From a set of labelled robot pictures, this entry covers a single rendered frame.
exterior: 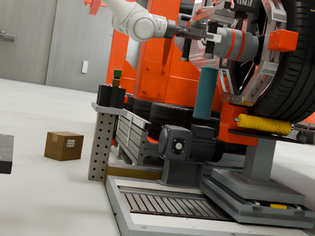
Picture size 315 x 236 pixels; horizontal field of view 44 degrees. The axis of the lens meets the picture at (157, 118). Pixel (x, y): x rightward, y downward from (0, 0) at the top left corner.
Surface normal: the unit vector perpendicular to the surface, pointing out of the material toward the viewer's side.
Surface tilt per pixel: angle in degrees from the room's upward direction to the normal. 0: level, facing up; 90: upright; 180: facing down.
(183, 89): 90
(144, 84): 90
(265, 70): 135
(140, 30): 107
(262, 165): 90
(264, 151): 90
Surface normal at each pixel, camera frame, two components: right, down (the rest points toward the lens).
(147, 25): 0.28, 0.41
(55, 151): -0.46, -0.02
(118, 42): 0.22, 0.10
